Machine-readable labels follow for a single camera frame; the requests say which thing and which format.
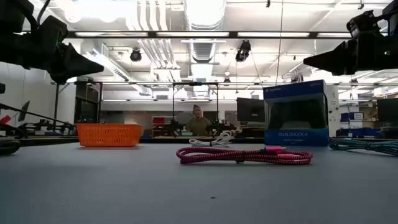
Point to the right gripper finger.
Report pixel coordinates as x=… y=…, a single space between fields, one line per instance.
x=337 y=60

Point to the orange plastic basket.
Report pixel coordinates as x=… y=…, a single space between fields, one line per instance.
x=109 y=135

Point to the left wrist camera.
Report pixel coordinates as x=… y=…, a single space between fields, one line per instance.
x=54 y=31

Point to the blue-grey table mat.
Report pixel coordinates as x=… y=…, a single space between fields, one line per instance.
x=155 y=186

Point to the blue DualShock controller box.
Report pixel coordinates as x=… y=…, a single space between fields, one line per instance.
x=295 y=137

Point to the black overhead frame bar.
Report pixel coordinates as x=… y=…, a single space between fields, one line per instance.
x=152 y=34

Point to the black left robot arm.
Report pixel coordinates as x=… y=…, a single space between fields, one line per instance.
x=14 y=12

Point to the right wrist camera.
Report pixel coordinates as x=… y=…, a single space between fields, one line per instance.
x=360 y=25

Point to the person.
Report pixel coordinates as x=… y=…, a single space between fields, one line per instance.
x=198 y=124

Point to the small red object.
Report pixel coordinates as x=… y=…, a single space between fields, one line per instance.
x=4 y=119

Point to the blue plastic bin row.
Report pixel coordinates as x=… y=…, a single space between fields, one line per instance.
x=357 y=132

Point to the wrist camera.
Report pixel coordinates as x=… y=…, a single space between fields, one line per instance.
x=360 y=25
x=54 y=31

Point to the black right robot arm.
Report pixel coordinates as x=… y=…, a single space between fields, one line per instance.
x=391 y=9

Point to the black background robot rig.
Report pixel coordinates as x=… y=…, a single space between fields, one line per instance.
x=46 y=125

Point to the black frame enclosure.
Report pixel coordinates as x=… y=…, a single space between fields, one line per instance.
x=87 y=105

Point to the black ceiling spotlight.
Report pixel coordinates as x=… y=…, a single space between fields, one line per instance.
x=243 y=51
x=136 y=55

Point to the black computer monitor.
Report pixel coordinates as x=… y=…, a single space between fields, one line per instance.
x=388 y=109
x=250 y=109

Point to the red plastic bin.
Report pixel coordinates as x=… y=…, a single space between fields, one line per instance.
x=159 y=120

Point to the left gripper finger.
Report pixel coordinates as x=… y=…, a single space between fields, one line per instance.
x=73 y=65

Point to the silver ventilation duct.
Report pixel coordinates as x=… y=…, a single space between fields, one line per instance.
x=203 y=12

